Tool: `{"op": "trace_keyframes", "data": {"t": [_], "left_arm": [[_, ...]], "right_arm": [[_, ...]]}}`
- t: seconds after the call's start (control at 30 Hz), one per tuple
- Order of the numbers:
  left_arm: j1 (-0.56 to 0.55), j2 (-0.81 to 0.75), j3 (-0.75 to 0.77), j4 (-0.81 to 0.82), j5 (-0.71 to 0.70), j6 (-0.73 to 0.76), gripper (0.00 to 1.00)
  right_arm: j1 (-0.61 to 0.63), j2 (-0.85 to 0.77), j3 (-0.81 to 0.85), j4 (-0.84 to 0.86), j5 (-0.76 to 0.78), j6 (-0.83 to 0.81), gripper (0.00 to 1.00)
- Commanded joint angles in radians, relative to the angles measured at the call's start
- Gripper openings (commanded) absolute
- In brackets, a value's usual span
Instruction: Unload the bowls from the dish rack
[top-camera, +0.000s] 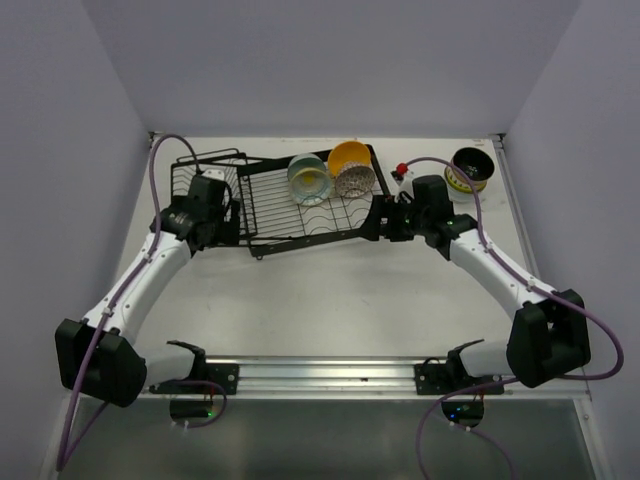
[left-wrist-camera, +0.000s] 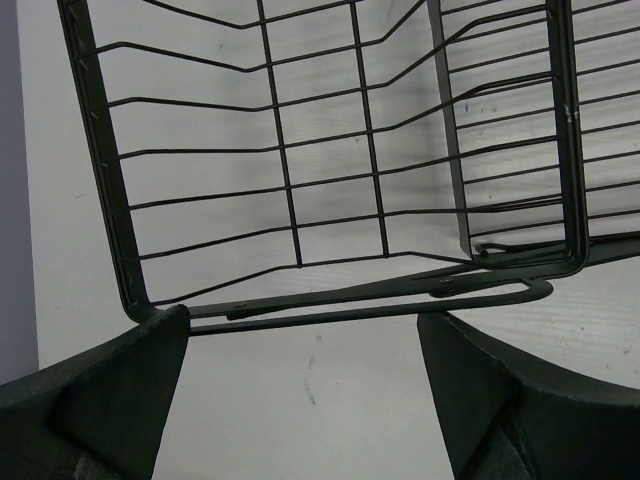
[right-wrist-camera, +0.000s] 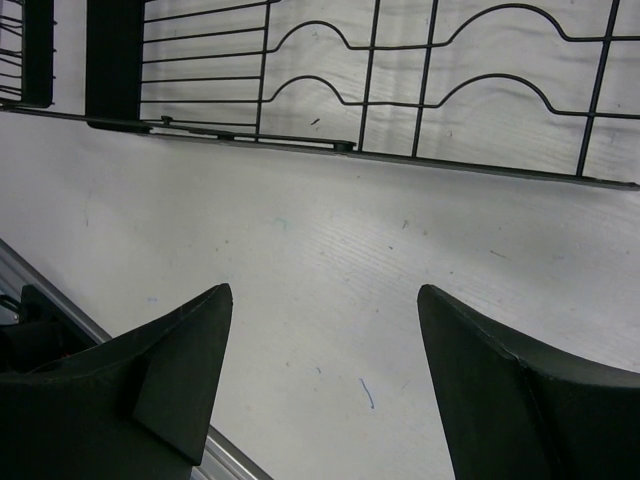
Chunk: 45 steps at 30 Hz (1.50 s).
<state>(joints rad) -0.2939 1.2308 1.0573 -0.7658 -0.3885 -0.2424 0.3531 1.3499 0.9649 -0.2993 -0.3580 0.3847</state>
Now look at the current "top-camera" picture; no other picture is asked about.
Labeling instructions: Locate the brown patterned bowl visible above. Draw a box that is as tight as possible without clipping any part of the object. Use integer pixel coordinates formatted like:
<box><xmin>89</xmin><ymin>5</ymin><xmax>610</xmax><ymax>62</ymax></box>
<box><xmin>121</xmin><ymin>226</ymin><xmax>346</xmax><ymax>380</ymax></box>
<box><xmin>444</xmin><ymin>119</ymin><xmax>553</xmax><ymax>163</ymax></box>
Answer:
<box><xmin>334</xmin><ymin>162</ymin><xmax>376</xmax><ymax>198</ymax></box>

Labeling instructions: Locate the beige bowl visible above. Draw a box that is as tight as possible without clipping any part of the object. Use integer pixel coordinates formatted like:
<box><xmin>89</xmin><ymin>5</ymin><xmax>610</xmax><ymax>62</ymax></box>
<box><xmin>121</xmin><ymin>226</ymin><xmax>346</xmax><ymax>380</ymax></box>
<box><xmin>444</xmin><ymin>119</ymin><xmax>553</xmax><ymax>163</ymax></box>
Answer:
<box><xmin>452</xmin><ymin>147</ymin><xmax>496</xmax><ymax>192</ymax></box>

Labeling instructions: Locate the pale teal checked bowl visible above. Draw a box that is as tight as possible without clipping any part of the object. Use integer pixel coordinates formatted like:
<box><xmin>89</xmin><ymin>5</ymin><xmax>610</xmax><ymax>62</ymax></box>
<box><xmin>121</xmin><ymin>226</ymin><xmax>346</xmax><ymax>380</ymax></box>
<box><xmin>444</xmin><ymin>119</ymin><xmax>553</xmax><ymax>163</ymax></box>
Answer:
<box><xmin>287</xmin><ymin>153</ymin><xmax>327</xmax><ymax>182</ymax></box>

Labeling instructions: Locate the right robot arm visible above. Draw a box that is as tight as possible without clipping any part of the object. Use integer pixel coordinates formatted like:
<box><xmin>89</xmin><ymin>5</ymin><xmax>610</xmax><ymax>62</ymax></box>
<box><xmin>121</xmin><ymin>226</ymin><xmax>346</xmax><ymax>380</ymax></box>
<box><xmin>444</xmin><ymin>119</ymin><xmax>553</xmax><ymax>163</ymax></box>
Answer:
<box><xmin>359</xmin><ymin>175</ymin><xmax>591</xmax><ymax>393</ymax></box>

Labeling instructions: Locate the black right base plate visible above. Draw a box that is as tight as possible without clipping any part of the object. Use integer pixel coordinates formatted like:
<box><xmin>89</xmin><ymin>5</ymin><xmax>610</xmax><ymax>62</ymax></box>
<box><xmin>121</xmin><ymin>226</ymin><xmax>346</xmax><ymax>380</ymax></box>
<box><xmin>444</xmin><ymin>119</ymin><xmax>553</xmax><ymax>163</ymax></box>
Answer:
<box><xmin>413</xmin><ymin>357</ymin><xmax>493</xmax><ymax>395</ymax></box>

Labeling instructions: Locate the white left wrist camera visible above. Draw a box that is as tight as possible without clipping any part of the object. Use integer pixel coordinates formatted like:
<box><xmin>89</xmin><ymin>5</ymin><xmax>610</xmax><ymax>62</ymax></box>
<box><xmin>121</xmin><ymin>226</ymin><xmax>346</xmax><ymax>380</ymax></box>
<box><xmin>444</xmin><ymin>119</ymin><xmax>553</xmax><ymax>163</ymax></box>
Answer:
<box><xmin>202</xmin><ymin>168</ymin><xmax>226</xmax><ymax>182</ymax></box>

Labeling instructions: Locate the white blue striped bowl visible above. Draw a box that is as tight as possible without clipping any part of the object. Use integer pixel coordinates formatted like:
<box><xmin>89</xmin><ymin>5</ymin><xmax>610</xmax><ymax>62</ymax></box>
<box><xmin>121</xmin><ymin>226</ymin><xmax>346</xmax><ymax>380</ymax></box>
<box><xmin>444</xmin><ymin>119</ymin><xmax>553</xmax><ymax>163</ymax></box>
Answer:
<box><xmin>444</xmin><ymin>167</ymin><xmax>488</xmax><ymax>195</ymax></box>

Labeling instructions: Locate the aluminium mounting rail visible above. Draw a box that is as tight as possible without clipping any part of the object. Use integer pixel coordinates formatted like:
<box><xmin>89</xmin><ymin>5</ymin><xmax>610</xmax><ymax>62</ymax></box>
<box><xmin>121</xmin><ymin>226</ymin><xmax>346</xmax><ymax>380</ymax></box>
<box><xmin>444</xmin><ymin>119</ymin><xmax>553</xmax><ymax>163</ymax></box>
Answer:
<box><xmin>67</xmin><ymin>353</ymin><xmax>591</xmax><ymax>401</ymax></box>

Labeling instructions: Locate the black wire dish rack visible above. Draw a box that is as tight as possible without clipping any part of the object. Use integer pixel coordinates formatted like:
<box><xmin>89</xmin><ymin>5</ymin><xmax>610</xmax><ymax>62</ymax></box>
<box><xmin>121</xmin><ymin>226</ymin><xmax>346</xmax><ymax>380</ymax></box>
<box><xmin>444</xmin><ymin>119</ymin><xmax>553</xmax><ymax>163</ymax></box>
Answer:
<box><xmin>199</xmin><ymin>145</ymin><xmax>389</xmax><ymax>260</ymax></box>

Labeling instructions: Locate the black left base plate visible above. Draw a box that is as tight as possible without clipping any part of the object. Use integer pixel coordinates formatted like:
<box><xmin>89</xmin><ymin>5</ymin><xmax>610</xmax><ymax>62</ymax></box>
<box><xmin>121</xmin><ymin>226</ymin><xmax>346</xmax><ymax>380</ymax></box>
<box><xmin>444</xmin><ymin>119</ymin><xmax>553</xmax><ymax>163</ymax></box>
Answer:
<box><xmin>204</xmin><ymin>363</ymin><xmax>240</xmax><ymax>396</ymax></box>

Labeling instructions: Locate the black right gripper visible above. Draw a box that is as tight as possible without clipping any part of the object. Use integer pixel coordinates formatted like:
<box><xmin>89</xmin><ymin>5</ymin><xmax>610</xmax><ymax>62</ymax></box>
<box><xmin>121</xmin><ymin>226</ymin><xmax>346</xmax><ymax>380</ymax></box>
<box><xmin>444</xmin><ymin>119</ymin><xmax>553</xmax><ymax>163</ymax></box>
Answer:
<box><xmin>356</xmin><ymin>192</ymin><xmax>429</xmax><ymax>241</ymax></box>

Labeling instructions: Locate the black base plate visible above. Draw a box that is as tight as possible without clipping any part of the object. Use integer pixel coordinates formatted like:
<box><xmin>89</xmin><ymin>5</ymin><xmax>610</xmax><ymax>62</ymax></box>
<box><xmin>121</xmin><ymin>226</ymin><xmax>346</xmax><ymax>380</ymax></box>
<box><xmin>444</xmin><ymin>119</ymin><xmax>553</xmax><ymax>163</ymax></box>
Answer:
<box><xmin>204</xmin><ymin>363</ymin><xmax>240</xmax><ymax>396</ymax></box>
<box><xmin>413</xmin><ymin>357</ymin><xmax>493</xmax><ymax>395</ymax></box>

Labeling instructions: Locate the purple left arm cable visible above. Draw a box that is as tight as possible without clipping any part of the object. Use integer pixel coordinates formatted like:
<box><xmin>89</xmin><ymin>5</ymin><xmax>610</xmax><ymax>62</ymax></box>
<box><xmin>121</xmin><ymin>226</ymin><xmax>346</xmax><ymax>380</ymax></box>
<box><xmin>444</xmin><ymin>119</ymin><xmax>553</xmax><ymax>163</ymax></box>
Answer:
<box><xmin>54</xmin><ymin>133</ymin><xmax>209</xmax><ymax>474</ymax></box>

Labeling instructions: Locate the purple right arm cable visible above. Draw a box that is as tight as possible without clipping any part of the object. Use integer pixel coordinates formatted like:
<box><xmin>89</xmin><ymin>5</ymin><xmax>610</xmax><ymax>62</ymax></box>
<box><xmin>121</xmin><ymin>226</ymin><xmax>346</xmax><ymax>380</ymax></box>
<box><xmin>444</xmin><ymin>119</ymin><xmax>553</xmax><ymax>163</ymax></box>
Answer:
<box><xmin>407</xmin><ymin>156</ymin><xmax>625</xmax><ymax>480</ymax></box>

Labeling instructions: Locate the white ribbed bowl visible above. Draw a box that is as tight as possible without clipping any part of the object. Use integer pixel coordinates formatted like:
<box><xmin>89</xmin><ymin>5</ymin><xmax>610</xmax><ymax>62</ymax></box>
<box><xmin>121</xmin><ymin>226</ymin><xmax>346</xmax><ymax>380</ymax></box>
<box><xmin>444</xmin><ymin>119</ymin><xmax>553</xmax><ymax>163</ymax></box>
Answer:
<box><xmin>447</xmin><ymin>188</ymin><xmax>482</xmax><ymax>204</ymax></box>

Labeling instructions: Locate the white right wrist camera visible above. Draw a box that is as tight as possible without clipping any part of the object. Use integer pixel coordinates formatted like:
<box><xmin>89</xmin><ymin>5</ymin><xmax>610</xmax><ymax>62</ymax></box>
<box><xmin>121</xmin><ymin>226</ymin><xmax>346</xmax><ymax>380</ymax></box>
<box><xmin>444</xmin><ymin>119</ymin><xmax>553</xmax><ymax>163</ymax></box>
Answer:
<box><xmin>390</xmin><ymin>162</ymin><xmax>414</xmax><ymax>196</ymax></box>

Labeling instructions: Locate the yellow sun pattern bowl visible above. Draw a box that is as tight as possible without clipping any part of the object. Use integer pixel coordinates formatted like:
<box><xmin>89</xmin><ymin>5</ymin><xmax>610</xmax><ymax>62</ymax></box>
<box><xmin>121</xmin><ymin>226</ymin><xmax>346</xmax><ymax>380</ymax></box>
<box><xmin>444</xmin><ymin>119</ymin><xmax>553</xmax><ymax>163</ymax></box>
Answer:
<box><xmin>289</xmin><ymin>168</ymin><xmax>332</xmax><ymax>206</ymax></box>

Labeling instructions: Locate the orange yellow bowl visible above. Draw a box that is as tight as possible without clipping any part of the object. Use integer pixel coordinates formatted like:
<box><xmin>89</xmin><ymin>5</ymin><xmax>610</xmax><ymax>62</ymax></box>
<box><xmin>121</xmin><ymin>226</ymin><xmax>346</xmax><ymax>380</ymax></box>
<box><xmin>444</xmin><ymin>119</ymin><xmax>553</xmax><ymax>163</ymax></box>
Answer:
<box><xmin>327</xmin><ymin>140</ymin><xmax>371</xmax><ymax>176</ymax></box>

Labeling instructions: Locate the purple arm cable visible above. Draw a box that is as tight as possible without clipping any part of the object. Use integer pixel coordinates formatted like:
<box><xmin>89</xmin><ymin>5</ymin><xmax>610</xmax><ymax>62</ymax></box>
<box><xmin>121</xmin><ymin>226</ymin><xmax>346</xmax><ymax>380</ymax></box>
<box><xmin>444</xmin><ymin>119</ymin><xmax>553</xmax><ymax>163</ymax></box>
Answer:
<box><xmin>54</xmin><ymin>133</ymin><xmax>209</xmax><ymax>474</ymax></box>
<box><xmin>407</xmin><ymin>156</ymin><xmax>625</xmax><ymax>480</ymax></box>

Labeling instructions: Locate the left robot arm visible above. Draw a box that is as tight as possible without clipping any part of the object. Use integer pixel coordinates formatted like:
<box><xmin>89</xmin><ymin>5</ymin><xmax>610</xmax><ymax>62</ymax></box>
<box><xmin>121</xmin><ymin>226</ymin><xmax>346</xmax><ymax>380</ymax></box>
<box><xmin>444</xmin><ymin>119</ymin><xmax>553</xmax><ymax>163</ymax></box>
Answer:
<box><xmin>55</xmin><ymin>168</ymin><xmax>240</xmax><ymax>407</ymax></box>

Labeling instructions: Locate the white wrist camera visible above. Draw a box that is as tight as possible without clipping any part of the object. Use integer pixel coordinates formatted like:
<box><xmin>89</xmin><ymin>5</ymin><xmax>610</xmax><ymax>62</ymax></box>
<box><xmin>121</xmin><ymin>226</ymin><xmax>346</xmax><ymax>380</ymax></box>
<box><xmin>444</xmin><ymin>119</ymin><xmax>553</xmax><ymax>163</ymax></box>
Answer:
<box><xmin>390</xmin><ymin>162</ymin><xmax>414</xmax><ymax>196</ymax></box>
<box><xmin>202</xmin><ymin>168</ymin><xmax>226</xmax><ymax>182</ymax></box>

